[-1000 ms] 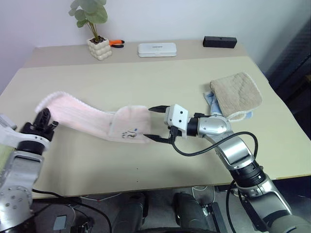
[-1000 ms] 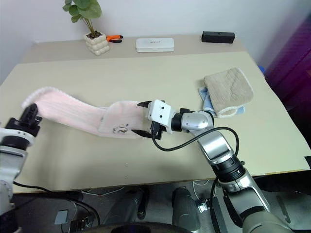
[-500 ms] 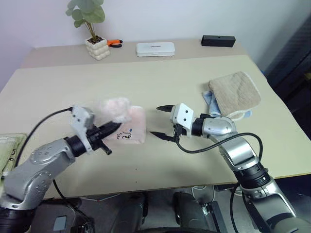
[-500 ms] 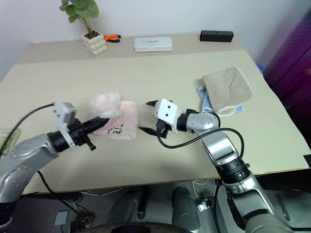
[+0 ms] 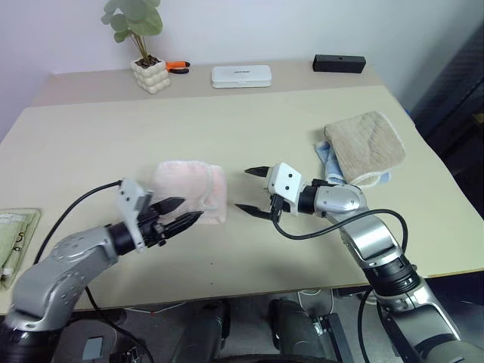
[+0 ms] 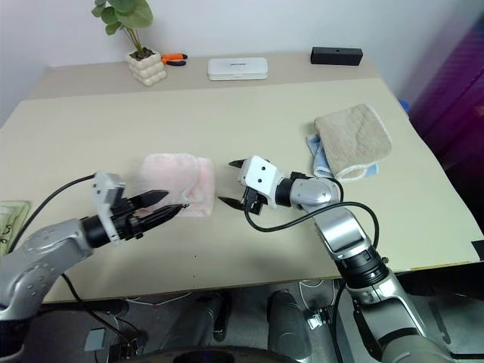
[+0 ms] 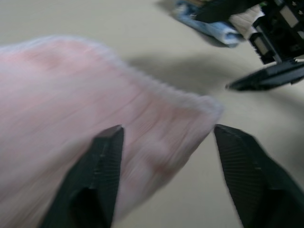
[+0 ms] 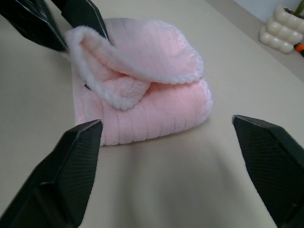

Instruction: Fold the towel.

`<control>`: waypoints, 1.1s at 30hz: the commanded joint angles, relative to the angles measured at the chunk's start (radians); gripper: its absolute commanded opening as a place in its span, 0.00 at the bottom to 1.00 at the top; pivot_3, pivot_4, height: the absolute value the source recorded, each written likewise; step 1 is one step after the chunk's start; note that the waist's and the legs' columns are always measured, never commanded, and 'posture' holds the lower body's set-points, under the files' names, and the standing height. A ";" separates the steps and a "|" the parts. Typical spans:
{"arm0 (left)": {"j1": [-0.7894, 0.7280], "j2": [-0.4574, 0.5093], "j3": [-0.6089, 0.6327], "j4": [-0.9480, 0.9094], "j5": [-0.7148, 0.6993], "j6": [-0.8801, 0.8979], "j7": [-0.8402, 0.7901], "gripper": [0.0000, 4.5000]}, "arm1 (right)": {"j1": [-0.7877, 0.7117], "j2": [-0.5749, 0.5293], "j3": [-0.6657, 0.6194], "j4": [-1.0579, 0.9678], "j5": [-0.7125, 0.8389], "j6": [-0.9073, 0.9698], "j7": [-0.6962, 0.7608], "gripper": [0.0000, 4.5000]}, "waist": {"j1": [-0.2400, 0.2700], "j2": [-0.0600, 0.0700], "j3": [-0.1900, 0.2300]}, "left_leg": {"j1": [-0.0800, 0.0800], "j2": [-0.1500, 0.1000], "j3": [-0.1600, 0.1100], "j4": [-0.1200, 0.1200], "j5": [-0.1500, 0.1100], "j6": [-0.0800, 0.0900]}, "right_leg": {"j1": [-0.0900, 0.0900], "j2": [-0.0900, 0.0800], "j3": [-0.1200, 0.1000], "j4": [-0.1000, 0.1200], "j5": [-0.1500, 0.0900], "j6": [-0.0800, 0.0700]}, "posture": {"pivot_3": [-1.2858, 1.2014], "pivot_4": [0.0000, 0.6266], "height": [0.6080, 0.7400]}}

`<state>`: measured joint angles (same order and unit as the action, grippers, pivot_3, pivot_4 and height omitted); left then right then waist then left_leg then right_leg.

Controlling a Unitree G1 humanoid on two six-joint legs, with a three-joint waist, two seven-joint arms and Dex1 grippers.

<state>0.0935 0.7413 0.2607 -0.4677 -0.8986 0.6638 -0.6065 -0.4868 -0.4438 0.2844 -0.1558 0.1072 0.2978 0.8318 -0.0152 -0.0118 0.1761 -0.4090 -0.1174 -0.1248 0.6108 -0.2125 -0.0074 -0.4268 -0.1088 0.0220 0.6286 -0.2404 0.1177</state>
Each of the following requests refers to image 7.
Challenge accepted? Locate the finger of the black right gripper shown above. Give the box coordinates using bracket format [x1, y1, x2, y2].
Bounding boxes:
[225, 61, 304, 92]
[193, 0, 245, 24]

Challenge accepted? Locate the blue folded towel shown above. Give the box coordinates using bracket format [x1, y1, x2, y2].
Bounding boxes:
[175, 0, 247, 48]

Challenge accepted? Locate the pink towel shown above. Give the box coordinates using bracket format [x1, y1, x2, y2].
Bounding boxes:
[0, 35, 224, 228]

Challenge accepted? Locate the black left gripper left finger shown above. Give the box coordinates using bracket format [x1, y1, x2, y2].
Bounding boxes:
[39, 124, 125, 228]

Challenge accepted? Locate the white folded towel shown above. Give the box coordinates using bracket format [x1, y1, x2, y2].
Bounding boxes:
[229, 5, 264, 40]

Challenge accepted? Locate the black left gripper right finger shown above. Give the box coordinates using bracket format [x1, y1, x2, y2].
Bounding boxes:
[213, 124, 304, 228]

